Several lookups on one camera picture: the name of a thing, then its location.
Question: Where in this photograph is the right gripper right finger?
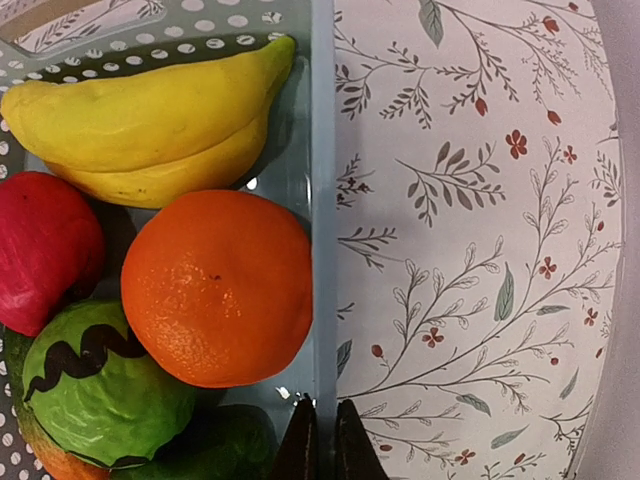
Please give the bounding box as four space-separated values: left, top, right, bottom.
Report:
337 399 385 480

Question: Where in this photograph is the light blue plastic basket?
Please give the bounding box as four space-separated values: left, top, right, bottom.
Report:
1 1 336 479

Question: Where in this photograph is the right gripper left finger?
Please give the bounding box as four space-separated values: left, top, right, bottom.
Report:
269 394 316 480

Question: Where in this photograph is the orange toy orange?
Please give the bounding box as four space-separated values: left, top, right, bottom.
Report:
121 190 313 388

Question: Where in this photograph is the green orange toy mango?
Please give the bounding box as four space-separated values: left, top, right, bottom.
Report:
3 329 110 480

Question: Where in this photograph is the red toy apple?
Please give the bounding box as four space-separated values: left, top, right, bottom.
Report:
1 172 106 337

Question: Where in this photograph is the yellow toy banana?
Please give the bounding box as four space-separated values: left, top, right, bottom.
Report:
1 36 296 209

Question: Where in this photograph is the green toy cabbage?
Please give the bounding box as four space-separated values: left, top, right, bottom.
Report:
22 300 195 470

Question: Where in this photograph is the green toy pepper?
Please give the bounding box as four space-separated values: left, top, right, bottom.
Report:
109 405 276 480

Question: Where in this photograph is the floral tablecloth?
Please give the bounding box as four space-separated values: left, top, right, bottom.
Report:
0 0 626 480

